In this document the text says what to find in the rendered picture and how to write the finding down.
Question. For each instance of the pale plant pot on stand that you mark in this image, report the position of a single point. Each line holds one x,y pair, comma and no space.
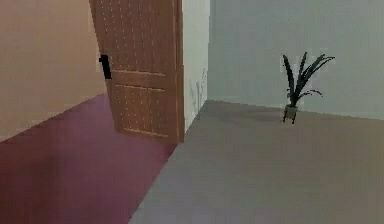
290,112

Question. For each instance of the brown wooden room door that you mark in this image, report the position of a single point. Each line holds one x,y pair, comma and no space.
143,66

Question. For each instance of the dark green house plant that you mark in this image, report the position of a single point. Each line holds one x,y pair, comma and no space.
299,80

